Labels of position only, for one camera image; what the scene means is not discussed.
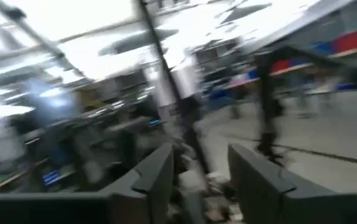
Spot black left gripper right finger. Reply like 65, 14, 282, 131
228, 142, 357, 224

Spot black frame post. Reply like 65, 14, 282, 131
254, 52, 285, 164
136, 0, 212, 175

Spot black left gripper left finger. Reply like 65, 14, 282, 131
99, 142, 175, 224

